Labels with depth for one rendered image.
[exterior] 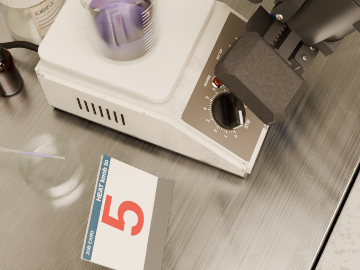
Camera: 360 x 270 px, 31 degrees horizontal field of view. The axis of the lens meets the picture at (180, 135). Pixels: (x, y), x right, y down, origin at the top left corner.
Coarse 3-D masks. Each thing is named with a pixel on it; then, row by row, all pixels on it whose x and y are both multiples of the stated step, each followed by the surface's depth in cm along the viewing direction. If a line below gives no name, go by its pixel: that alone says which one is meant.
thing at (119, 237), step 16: (112, 176) 55; (128, 176) 56; (144, 176) 57; (112, 192) 55; (128, 192) 56; (144, 192) 57; (112, 208) 54; (128, 208) 55; (144, 208) 56; (112, 224) 54; (128, 224) 55; (144, 224) 56; (96, 240) 52; (112, 240) 53; (128, 240) 54; (96, 256) 52; (112, 256) 53; (128, 256) 54
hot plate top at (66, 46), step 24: (72, 0) 57; (168, 0) 56; (192, 0) 56; (72, 24) 55; (168, 24) 55; (192, 24) 55; (48, 48) 54; (72, 48) 54; (168, 48) 54; (192, 48) 54; (72, 72) 54; (96, 72) 53; (120, 72) 53; (144, 72) 53; (168, 72) 53; (144, 96) 52; (168, 96) 52
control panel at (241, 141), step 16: (224, 32) 58; (240, 32) 58; (224, 48) 57; (208, 64) 56; (208, 80) 56; (192, 96) 55; (208, 96) 55; (192, 112) 54; (208, 112) 55; (208, 128) 55; (240, 128) 56; (256, 128) 57; (224, 144) 55; (240, 144) 56; (256, 144) 57
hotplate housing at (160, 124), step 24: (216, 24) 58; (48, 72) 56; (192, 72) 55; (48, 96) 59; (72, 96) 57; (96, 96) 55; (120, 96) 54; (96, 120) 59; (120, 120) 57; (144, 120) 55; (168, 120) 54; (168, 144) 57; (192, 144) 55; (216, 144) 55; (240, 168) 56
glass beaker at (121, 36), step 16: (80, 0) 47; (144, 0) 47; (96, 16) 48; (112, 16) 47; (128, 16) 48; (144, 16) 49; (96, 32) 50; (112, 32) 49; (128, 32) 49; (144, 32) 50; (160, 32) 54; (96, 48) 52; (112, 48) 51; (128, 48) 51; (144, 48) 52; (128, 64) 53
